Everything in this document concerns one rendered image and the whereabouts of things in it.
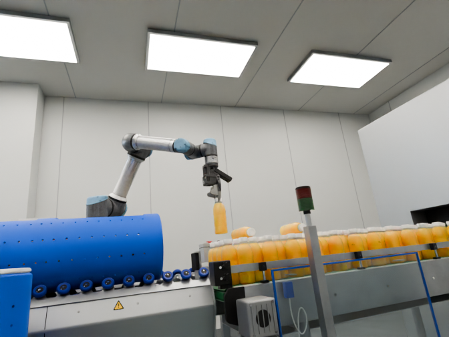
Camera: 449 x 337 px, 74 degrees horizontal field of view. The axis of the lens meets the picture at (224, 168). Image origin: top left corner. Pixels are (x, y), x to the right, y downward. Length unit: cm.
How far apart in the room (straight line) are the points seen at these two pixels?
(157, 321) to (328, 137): 487
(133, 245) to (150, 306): 23
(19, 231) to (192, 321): 72
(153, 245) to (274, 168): 382
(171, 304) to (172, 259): 295
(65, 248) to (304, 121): 481
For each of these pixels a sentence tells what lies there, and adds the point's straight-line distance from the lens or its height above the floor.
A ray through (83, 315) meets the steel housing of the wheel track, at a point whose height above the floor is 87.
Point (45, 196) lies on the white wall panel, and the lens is 441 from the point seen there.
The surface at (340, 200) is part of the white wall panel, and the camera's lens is 541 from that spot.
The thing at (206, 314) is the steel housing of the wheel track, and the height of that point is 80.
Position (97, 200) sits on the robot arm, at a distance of 186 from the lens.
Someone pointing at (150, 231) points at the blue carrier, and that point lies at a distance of 127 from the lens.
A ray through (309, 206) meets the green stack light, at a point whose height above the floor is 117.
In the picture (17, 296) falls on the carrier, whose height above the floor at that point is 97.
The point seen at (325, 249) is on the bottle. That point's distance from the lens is 156.
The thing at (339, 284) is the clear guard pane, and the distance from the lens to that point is 144.
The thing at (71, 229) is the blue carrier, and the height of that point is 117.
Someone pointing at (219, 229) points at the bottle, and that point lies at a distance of 159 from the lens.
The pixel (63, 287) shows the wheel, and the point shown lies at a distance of 129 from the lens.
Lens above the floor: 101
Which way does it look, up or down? 17 degrees up
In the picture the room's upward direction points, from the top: 6 degrees counter-clockwise
